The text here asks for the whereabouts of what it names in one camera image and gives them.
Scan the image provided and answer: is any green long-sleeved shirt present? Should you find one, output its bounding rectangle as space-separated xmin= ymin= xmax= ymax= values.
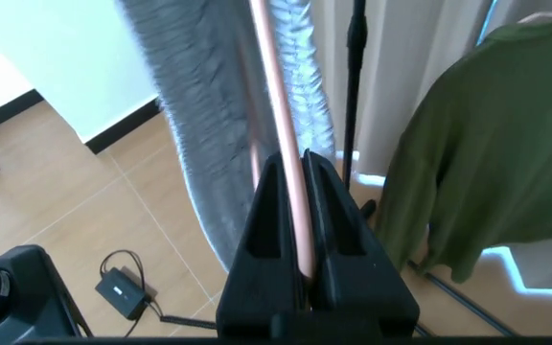
xmin=374 ymin=16 xmax=552 ymax=284

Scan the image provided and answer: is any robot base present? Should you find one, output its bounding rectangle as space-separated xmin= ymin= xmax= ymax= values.
xmin=0 ymin=243 xmax=93 ymax=345

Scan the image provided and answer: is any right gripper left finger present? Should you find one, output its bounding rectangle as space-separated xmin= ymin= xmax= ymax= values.
xmin=216 ymin=151 xmax=307 ymax=337

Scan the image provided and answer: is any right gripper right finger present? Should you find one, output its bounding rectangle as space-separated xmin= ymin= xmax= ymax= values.
xmin=302 ymin=149 xmax=421 ymax=337

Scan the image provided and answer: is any black clothes rack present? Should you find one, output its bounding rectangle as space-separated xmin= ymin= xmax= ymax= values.
xmin=341 ymin=0 xmax=517 ymax=337

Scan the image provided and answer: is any pale grey garment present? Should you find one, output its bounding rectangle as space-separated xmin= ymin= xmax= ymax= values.
xmin=117 ymin=0 xmax=337 ymax=269

